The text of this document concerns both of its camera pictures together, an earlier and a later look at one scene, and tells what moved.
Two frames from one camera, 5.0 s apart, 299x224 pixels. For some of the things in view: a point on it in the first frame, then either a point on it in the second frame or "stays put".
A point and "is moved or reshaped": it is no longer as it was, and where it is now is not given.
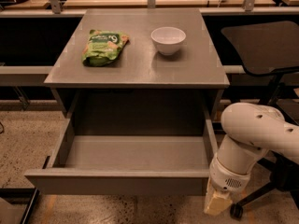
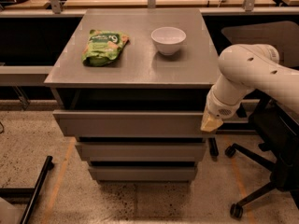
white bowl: [168, 39] stays put
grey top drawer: [129, 143] is moved or reshaped
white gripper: [226, 177] → [219, 107]
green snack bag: [103, 47] stays put
